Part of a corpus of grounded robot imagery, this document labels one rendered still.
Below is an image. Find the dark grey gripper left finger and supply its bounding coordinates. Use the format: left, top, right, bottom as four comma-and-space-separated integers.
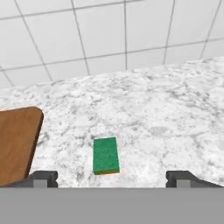
8, 170, 59, 188

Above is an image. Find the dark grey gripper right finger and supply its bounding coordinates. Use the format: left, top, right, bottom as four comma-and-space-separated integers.
165, 170, 222, 188

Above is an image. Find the brown wooden cutting board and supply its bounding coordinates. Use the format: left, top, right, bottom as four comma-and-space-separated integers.
0, 106, 45, 186

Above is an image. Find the green sponge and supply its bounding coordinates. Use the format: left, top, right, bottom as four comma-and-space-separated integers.
92, 136, 121, 176

